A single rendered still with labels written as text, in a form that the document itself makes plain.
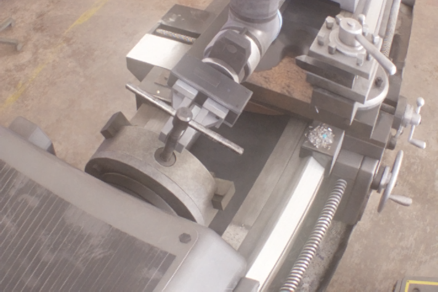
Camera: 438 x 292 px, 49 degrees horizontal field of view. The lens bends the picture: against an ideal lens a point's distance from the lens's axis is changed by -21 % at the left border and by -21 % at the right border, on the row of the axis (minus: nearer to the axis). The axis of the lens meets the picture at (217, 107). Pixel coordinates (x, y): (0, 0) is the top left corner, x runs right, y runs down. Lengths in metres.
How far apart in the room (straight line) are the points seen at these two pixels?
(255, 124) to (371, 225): 0.93
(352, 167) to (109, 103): 1.58
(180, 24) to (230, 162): 0.46
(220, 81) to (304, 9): 1.22
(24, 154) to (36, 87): 2.21
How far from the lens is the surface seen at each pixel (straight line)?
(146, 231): 0.72
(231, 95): 0.97
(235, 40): 0.95
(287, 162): 1.46
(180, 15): 1.83
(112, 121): 1.04
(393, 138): 1.79
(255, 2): 1.01
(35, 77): 3.10
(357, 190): 1.59
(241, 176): 1.57
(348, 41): 1.31
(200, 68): 0.99
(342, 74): 1.33
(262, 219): 1.35
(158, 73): 1.62
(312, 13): 2.16
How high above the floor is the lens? 1.94
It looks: 45 degrees down
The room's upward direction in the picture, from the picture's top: 1 degrees clockwise
